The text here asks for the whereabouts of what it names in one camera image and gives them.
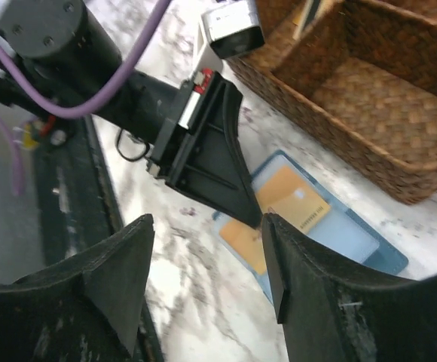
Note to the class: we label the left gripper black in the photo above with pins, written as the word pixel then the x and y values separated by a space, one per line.
pixel 197 152

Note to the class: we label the blue leather card holder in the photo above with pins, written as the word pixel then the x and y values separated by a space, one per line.
pixel 341 229

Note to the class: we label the brown woven divided basket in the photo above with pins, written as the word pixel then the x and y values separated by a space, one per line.
pixel 361 78

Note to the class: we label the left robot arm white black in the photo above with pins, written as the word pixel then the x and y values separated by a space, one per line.
pixel 55 56

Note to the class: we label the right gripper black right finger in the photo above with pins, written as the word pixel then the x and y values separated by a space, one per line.
pixel 334 309

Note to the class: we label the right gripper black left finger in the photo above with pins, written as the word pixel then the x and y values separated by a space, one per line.
pixel 64 294

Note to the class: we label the gold credit card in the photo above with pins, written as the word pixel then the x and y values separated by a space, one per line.
pixel 309 15
pixel 247 242
pixel 290 196

